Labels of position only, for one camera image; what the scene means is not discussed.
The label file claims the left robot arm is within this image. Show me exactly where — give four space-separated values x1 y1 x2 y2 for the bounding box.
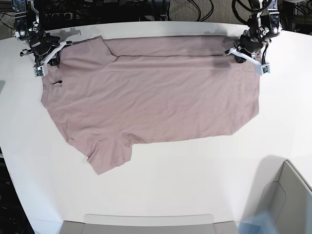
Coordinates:
232 0 282 64

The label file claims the blue object corner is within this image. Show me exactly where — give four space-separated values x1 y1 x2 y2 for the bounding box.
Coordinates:
237 212 278 234

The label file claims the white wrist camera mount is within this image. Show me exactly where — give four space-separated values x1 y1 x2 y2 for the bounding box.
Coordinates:
225 47 270 76
20 40 73 77

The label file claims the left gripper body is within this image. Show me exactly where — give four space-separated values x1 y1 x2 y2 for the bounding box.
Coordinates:
234 35 268 61

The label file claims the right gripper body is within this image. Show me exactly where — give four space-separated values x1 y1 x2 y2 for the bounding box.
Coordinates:
20 33 62 53

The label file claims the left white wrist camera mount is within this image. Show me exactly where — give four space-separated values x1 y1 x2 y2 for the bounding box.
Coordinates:
225 47 270 76

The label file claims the grey tray front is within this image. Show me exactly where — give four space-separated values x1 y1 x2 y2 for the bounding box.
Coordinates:
60 214 238 234

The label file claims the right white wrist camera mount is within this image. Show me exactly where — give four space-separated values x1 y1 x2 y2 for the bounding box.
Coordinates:
20 40 73 77

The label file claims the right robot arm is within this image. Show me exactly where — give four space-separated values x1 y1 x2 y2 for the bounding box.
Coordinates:
12 0 67 67

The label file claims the grey bin right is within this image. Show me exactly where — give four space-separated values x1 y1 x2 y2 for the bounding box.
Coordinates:
257 160 312 234

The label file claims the pink T-shirt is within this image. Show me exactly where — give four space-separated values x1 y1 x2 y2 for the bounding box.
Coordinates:
41 36 259 174

